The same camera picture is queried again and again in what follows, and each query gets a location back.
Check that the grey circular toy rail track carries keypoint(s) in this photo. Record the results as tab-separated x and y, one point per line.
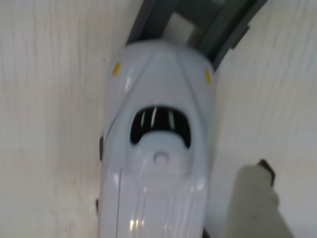
205	27

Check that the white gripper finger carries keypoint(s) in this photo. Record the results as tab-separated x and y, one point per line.
250	205

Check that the white Shinkansen toy locomotive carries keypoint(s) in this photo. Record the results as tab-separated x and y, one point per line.
161	148

